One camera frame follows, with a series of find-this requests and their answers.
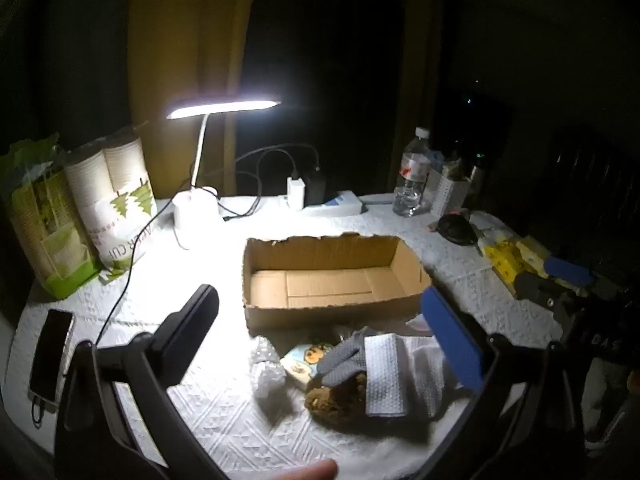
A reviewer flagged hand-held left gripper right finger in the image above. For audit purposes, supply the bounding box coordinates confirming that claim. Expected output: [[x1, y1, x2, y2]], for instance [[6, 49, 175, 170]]
[[420, 287, 586, 480]]

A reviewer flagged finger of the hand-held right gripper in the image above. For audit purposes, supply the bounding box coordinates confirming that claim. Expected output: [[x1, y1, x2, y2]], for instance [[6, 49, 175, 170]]
[[546, 256, 595, 287], [515, 274, 576, 309]]

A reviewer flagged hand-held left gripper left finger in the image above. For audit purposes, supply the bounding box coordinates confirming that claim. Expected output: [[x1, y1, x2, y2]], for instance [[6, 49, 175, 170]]
[[55, 284, 231, 480]]

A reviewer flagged white towel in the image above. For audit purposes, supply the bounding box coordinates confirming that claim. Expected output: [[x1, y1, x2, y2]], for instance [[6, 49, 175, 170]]
[[400, 335, 462, 418]]

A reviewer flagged white textured wipe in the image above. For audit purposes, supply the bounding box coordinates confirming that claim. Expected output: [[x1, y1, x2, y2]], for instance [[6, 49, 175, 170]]
[[362, 336, 408, 417]]

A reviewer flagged clear bubble wrap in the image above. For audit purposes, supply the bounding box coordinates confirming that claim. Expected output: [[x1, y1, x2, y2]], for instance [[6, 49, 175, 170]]
[[248, 335, 286, 401]]

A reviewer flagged grey knit glove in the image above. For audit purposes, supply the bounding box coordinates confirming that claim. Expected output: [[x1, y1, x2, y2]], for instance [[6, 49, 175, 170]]
[[316, 330, 368, 390]]

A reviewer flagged cartoon print tissue pack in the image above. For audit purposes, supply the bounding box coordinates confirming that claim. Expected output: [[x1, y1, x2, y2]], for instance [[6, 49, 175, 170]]
[[280, 342, 336, 391]]

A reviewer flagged cardboard box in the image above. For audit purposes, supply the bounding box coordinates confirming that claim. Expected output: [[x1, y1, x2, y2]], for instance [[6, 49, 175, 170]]
[[242, 232, 433, 333]]

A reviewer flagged brown fuzzy toy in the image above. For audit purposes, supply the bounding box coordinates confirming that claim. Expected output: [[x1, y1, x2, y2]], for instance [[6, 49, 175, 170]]
[[305, 372, 371, 428]]

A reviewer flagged person's left hand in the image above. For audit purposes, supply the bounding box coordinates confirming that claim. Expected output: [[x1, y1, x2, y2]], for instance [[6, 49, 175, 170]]
[[284, 459, 339, 480]]

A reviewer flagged yellow packet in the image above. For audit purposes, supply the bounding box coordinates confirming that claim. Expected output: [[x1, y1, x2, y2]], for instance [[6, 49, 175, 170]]
[[482, 237, 551, 288]]

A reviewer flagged white patterned tablecloth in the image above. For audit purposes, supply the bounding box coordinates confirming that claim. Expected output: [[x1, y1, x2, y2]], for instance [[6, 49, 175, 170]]
[[0, 192, 566, 480]]

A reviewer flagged black round object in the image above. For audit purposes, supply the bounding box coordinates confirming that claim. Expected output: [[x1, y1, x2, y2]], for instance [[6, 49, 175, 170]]
[[437, 214, 481, 246]]

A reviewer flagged white desk lamp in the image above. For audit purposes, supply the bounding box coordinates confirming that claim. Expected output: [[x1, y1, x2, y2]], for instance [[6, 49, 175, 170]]
[[166, 96, 281, 251]]

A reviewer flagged white perforated container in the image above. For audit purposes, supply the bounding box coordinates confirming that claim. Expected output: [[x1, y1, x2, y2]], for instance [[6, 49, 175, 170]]
[[430, 162, 471, 218]]

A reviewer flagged bag of paper cups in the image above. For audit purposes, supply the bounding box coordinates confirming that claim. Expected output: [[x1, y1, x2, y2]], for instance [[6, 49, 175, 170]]
[[62, 127, 158, 281]]

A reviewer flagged smartphone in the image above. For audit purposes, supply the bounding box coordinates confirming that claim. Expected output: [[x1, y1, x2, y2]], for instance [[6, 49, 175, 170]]
[[28, 309, 76, 403]]

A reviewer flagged white charger plug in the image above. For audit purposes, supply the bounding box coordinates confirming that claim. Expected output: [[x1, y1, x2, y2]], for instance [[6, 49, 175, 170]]
[[286, 175, 306, 209]]

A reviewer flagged clear water bottle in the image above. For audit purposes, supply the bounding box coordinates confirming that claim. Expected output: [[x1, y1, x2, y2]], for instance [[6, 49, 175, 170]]
[[392, 127, 432, 217]]

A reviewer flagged green paper bag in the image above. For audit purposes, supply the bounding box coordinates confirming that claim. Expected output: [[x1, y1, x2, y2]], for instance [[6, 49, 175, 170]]
[[0, 134, 101, 301]]

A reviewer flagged white power strip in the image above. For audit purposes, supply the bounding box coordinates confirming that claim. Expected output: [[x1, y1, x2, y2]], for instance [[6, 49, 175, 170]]
[[280, 191, 366, 218]]

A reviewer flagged black power adapter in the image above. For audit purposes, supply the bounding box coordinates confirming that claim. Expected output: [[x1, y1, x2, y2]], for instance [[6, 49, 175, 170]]
[[303, 167, 327, 206]]

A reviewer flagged yellow curtain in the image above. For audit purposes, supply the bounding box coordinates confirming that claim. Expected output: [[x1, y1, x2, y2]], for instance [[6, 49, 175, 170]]
[[390, 0, 446, 193], [127, 0, 261, 198]]

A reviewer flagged long black cable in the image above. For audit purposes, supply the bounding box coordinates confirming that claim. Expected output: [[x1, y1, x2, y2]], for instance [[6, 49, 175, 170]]
[[31, 147, 301, 428]]

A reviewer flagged short black cable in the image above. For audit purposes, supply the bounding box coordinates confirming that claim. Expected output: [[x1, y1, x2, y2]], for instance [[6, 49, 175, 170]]
[[220, 195, 263, 223]]

